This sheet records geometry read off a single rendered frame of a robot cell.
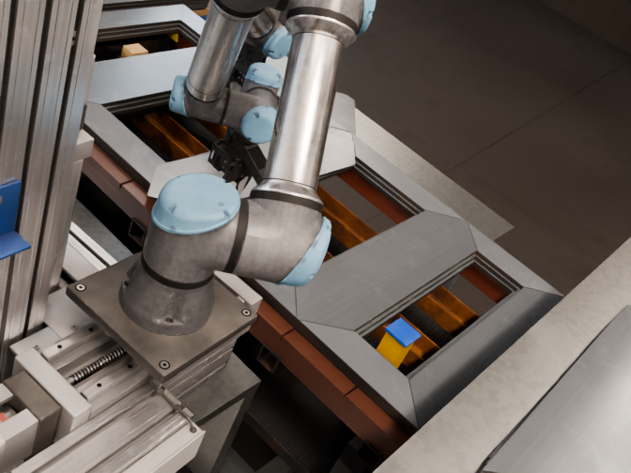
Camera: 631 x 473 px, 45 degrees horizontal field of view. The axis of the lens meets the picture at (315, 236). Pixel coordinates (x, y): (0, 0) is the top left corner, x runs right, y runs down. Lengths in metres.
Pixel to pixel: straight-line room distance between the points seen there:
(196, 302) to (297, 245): 0.19
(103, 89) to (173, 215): 1.06
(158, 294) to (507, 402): 0.63
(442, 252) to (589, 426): 0.74
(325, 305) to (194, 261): 0.59
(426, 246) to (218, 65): 0.83
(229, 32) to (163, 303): 0.47
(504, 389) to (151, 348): 0.62
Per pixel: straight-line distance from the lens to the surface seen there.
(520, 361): 1.48
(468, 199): 2.49
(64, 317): 1.33
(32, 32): 0.93
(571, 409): 1.43
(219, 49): 1.38
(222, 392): 1.64
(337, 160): 2.15
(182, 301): 1.18
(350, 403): 1.54
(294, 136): 1.17
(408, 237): 1.98
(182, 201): 1.10
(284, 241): 1.13
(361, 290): 1.75
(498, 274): 2.07
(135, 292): 1.20
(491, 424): 1.33
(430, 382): 1.63
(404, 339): 1.63
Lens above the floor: 1.92
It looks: 36 degrees down
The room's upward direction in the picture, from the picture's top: 24 degrees clockwise
